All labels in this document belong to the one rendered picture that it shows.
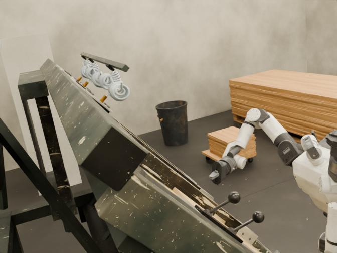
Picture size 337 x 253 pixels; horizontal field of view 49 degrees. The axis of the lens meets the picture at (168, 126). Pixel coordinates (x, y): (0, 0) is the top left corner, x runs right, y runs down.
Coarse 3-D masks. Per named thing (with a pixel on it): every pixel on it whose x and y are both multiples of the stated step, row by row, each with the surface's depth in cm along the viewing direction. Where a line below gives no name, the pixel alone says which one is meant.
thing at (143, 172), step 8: (144, 176) 101; (152, 176) 106; (160, 184) 103; (168, 192) 104; (184, 200) 110; (192, 208) 108; (200, 216) 110; (224, 232) 115; (232, 240) 117; (248, 248) 121
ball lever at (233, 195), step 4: (232, 192) 109; (236, 192) 109; (228, 196) 109; (232, 196) 108; (236, 196) 108; (240, 196) 109; (228, 200) 110; (232, 200) 108; (236, 200) 108; (220, 204) 112; (224, 204) 111; (216, 208) 112; (208, 212) 113; (212, 212) 113
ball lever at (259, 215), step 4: (256, 212) 114; (260, 212) 114; (252, 216) 114; (256, 216) 113; (260, 216) 113; (252, 220) 115; (256, 220) 113; (260, 220) 113; (244, 224) 116; (228, 228) 119; (232, 228) 118; (236, 228) 118; (240, 228) 117; (232, 232) 118; (236, 232) 119
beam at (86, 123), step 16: (48, 64) 234; (48, 80) 181; (64, 80) 143; (64, 96) 121; (80, 96) 103; (64, 112) 105; (80, 112) 91; (96, 112) 80; (64, 128) 93; (80, 128) 82; (96, 128) 73; (112, 128) 68; (80, 144) 74; (96, 144) 68; (112, 144) 69; (128, 144) 70; (80, 160) 68; (96, 160) 68; (112, 160) 69; (128, 160) 71; (96, 176) 69; (112, 176) 70; (128, 176) 71
